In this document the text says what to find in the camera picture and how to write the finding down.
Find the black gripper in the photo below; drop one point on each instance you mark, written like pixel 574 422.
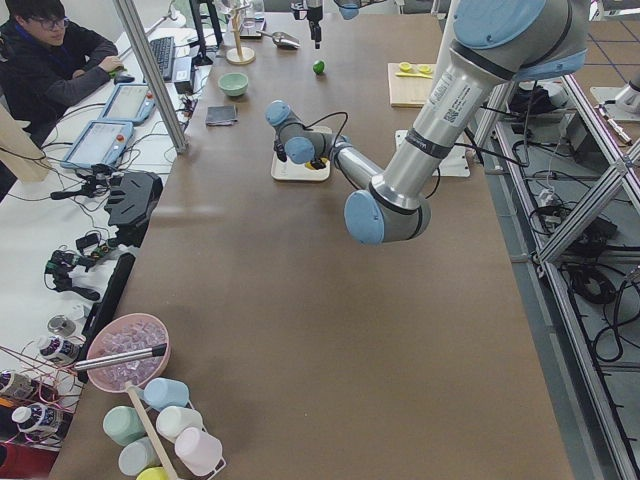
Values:
pixel 317 163
pixel 314 11

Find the yellow lemon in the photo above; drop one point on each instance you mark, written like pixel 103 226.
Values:
pixel 319 163

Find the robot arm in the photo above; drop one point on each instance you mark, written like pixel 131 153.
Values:
pixel 493 42

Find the white rabbit tray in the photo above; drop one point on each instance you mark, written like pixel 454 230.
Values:
pixel 290 172

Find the metal scoop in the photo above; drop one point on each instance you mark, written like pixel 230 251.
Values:
pixel 282 39

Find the green lime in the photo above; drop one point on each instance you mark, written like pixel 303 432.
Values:
pixel 318 67

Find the grey folded cloth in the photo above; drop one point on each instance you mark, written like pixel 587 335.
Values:
pixel 224 115

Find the green bowl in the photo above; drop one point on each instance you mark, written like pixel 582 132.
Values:
pixel 233 84

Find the wooden cup stand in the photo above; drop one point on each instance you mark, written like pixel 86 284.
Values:
pixel 235 52

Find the yellow plastic knife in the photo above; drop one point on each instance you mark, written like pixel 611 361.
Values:
pixel 412 75

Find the wooden cutting board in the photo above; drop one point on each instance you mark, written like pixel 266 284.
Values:
pixel 408 92

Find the black keyboard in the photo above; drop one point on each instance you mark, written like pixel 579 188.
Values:
pixel 163 51

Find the teach pendant far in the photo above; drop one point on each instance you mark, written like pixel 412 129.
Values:
pixel 130 102

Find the teach pendant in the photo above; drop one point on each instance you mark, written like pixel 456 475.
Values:
pixel 101 142
pixel 130 102

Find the teach pendant near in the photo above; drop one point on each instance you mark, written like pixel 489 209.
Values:
pixel 101 142

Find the pink bowl with ice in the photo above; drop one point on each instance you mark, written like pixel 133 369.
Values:
pixel 125 335

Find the person in black jacket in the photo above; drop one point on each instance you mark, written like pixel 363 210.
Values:
pixel 50 64

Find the blue cup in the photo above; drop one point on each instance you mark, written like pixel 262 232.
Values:
pixel 161 393

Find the white cup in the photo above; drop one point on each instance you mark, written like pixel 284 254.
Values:
pixel 173 420

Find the pink cup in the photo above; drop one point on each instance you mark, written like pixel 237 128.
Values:
pixel 199 451

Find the green cup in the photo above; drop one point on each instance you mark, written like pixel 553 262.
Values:
pixel 122 425

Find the aluminium frame post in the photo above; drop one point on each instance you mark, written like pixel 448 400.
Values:
pixel 135 31

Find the steel tongs handle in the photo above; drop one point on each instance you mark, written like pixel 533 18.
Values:
pixel 120 358

